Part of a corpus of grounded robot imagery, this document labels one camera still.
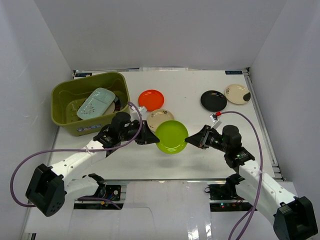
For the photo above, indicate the blue label sticker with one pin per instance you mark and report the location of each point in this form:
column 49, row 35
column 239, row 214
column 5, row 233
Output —
column 82, row 74
column 233, row 72

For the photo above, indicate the beige plate with characters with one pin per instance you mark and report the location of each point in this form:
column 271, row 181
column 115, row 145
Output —
column 157, row 117

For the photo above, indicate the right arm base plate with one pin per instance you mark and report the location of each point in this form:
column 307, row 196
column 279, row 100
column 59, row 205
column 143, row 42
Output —
column 222, row 200

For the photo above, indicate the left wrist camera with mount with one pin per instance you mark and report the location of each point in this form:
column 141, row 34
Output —
column 137, row 111

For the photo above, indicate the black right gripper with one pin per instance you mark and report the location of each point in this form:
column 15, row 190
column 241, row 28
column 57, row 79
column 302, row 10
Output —
column 200, row 139

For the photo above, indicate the papers at table back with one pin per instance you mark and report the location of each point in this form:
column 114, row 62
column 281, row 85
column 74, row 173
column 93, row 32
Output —
column 162, row 69

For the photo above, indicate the cream plate with black spot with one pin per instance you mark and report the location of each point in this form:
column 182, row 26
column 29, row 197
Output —
column 237, row 94

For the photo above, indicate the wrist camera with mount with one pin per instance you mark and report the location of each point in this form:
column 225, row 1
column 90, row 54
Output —
column 137, row 111
column 215, row 118

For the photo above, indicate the lime green round plate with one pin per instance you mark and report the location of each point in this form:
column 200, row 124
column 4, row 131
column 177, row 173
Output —
column 171, row 135

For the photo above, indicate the black round plate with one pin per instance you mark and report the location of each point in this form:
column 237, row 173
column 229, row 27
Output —
column 213, row 101

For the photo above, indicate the olive green plastic bin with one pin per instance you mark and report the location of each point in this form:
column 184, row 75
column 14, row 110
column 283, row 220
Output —
column 67, row 98

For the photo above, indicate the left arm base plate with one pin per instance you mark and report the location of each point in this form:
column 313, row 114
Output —
column 108, row 192

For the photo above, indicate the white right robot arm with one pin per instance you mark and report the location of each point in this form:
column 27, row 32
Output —
column 291, row 217

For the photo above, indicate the light blue oblong dish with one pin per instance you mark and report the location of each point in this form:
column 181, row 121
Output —
column 96, row 104

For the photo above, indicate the orange round plate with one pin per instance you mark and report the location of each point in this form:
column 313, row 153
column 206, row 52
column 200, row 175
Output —
column 151, row 99

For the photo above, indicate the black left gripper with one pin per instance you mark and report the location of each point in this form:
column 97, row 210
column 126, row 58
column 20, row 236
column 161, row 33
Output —
column 143, row 132

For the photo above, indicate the large black rimmed beige plate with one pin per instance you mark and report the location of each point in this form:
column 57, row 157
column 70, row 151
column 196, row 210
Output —
column 114, row 107

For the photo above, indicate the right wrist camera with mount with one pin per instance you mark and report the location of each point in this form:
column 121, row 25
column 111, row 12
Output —
column 215, row 118

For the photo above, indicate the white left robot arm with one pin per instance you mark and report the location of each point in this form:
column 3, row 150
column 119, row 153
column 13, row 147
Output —
column 50, row 186

